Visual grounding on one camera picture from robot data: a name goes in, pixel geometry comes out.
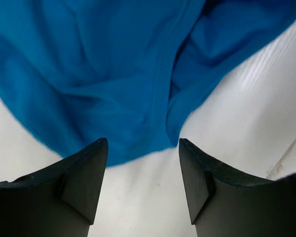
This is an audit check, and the blue t shirt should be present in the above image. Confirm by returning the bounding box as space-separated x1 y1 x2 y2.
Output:
0 0 296 166

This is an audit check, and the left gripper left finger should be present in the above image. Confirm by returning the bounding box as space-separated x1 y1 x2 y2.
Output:
0 138 108 237

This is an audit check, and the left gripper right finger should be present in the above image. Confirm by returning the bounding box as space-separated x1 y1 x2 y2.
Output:
179 139 296 237

